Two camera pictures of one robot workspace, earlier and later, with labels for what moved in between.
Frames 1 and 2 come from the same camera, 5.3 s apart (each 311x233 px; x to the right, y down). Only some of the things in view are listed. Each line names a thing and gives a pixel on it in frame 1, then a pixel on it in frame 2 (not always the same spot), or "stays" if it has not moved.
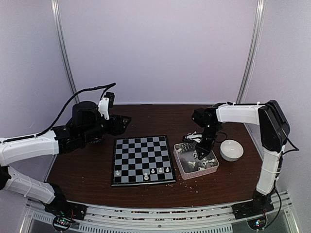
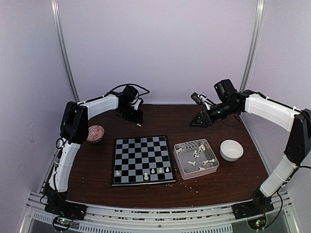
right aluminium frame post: x=250 y=67 stays
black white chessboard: x=142 y=160 stays
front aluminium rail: x=220 y=218 stays
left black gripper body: x=115 y=128 → x=129 y=115
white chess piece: x=146 y=177 stays
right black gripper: x=200 y=147 → x=207 y=119
